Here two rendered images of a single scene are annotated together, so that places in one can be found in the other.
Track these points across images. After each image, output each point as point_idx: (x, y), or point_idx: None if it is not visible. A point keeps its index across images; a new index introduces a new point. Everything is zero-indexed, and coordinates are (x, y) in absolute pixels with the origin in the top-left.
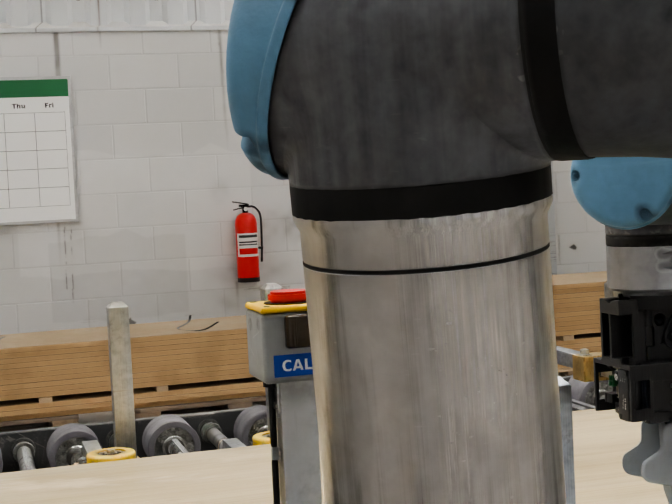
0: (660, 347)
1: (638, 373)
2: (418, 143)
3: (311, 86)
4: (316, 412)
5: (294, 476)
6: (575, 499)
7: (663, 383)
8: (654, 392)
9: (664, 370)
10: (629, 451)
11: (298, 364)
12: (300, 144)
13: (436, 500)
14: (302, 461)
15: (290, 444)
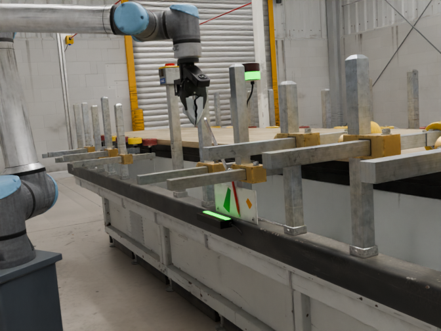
0: (184, 75)
1: (174, 82)
2: None
3: None
4: (169, 92)
5: (168, 108)
6: (201, 121)
7: (180, 85)
8: (178, 87)
9: (178, 81)
10: (193, 106)
11: (162, 81)
12: None
13: None
14: (168, 104)
15: (167, 100)
